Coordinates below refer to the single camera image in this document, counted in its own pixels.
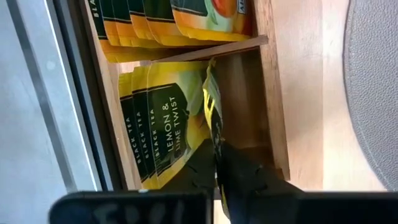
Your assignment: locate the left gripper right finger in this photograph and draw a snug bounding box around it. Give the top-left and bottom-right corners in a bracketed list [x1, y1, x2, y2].
[217, 142, 398, 224]

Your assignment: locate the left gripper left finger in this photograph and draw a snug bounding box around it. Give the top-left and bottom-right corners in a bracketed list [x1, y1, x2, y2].
[49, 138, 216, 224]

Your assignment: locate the wooden tea organizer box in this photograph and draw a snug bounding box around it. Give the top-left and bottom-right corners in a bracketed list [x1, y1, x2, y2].
[77, 0, 292, 191]

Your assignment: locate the round grey mat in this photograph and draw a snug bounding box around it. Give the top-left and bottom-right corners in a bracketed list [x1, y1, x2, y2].
[343, 0, 398, 191]

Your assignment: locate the black aluminium rig frame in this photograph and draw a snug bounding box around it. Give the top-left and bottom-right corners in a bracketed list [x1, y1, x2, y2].
[52, 0, 128, 191]

